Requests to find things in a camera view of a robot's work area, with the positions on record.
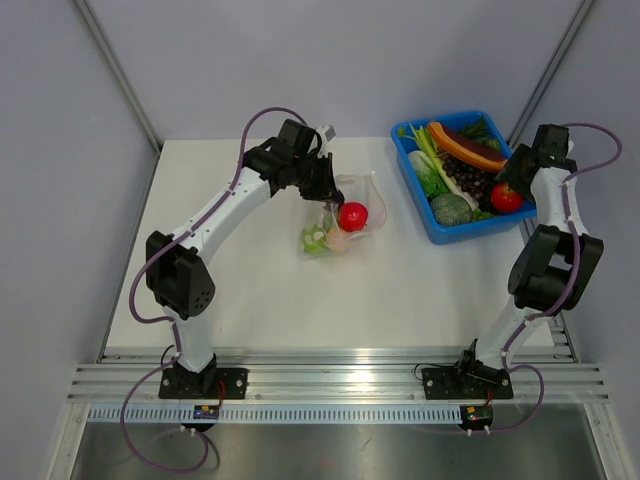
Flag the green lettuce leaf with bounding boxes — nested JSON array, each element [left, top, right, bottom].
[[397, 124, 450, 200]]

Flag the red apple front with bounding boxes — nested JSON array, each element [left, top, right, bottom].
[[490, 183, 524, 214]]

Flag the aluminium mounting rail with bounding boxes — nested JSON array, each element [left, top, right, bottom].
[[67, 325, 610, 404]]

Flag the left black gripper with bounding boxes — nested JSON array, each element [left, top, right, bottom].
[[292, 152, 340, 203]]

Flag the red apple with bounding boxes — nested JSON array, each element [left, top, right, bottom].
[[490, 183, 524, 214], [337, 202, 369, 232]]

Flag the left small circuit board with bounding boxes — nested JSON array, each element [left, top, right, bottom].
[[193, 405, 220, 420]]

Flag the aluminium frame post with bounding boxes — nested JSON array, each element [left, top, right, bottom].
[[71, 0, 163, 159], [507, 0, 599, 147]]

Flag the small circuit board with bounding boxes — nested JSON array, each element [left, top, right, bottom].
[[461, 405, 494, 428], [193, 405, 220, 420]]

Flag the blue plastic bin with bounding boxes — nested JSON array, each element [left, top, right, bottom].
[[391, 118, 536, 245]]

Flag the left aluminium frame post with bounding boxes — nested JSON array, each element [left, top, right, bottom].
[[71, 0, 163, 159]]

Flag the green leafy herbs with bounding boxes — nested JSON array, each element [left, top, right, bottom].
[[459, 117, 500, 151]]

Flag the dark purple grapes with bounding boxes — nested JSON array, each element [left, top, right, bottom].
[[442, 155, 496, 209]]

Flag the clear dotted zip bag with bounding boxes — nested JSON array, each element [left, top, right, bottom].
[[298, 171, 387, 258]]

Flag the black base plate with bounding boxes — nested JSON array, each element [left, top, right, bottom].
[[421, 367, 514, 400], [158, 367, 248, 400]]

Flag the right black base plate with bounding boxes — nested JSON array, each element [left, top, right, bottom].
[[421, 367, 514, 400]]

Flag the right aluminium frame post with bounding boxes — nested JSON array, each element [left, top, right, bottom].
[[507, 0, 599, 147]]

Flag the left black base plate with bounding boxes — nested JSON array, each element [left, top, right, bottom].
[[158, 367, 248, 400]]

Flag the right small circuit board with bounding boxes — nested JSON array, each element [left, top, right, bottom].
[[461, 405, 494, 428]]

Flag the orange papaya slice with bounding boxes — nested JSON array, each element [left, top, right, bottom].
[[427, 121, 508, 173]]

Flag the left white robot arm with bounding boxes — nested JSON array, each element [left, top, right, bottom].
[[146, 119, 344, 400]]

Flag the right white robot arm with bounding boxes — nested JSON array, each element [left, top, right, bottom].
[[453, 124, 604, 399]]

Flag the netted green melon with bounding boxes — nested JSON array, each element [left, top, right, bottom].
[[430, 193, 473, 227]]

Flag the white slotted cable duct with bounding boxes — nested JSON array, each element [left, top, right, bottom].
[[87, 404, 462, 425]]

